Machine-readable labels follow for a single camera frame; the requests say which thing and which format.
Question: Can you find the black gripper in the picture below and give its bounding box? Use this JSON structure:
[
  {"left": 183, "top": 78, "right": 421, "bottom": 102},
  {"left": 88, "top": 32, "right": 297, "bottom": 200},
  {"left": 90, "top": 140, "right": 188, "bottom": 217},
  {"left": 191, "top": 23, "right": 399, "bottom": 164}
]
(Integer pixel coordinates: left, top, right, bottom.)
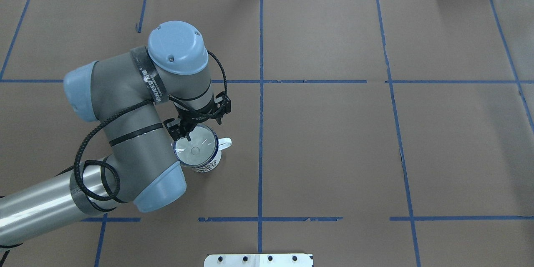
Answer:
[{"left": 164, "top": 106, "right": 209, "bottom": 141}]

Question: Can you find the clear glass funnel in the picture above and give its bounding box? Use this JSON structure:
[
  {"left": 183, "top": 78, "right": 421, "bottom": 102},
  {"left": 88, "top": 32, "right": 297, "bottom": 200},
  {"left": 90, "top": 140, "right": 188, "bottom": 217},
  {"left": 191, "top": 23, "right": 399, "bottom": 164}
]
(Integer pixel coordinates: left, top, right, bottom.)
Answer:
[{"left": 172, "top": 124, "right": 219, "bottom": 168}]

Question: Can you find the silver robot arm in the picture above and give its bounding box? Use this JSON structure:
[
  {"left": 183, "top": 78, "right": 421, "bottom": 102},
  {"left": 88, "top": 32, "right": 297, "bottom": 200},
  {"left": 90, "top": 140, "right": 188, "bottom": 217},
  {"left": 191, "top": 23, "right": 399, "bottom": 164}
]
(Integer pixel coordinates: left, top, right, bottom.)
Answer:
[{"left": 1, "top": 20, "right": 224, "bottom": 250}]

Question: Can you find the white enamel blue-rimmed mug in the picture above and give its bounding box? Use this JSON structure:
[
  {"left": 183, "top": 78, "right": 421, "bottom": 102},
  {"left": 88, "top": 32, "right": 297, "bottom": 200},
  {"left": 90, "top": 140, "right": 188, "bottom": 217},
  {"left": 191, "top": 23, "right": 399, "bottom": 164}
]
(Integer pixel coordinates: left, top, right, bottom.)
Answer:
[{"left": 172, "top": 124, "right": 232, "bottom": 173}]

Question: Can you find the brown paper table cover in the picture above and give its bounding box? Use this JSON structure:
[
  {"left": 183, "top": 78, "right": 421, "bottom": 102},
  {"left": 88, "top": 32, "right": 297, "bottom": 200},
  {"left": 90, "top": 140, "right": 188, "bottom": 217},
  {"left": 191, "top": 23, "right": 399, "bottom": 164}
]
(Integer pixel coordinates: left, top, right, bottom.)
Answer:
[{"left": 1, "top": 0, "right": 533, "bottom": 267}]

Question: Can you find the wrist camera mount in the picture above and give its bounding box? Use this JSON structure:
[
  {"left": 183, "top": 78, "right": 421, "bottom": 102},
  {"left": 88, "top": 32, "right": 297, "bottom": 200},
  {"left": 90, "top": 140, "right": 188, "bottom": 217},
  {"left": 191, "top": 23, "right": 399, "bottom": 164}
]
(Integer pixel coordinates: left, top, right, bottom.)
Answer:
[{"left": 200, "top": 91, "right": 232, "bottom": 126}]

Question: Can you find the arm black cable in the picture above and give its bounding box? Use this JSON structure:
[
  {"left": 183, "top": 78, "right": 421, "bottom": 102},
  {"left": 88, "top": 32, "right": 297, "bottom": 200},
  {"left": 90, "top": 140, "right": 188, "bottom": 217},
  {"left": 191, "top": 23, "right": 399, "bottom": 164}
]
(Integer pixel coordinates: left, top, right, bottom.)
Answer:
[{"left": 73, "top": 50, "right": 229, "bottom": 212}]

